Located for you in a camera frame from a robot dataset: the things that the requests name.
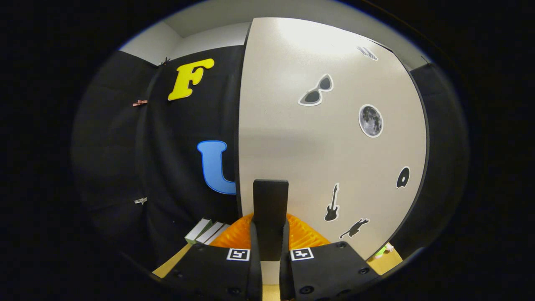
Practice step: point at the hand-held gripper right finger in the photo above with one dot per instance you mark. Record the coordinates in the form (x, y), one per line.
(326, 271)

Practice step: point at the white clothes peg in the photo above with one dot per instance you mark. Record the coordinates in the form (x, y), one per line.
(141, 201)

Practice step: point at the pink and green toy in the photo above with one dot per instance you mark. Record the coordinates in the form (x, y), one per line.
(381, 251)

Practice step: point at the black backdrop cloth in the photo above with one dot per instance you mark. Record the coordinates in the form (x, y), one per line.
(117, 146)

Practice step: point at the row of black clamps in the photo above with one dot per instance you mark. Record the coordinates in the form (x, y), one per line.
(166, 61)

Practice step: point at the green book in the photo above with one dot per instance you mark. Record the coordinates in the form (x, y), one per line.
(198, 232)

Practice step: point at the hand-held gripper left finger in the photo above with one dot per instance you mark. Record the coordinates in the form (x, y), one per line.
(217, 271)

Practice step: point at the red clothes peg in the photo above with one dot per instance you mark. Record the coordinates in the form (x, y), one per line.
(140, 103)

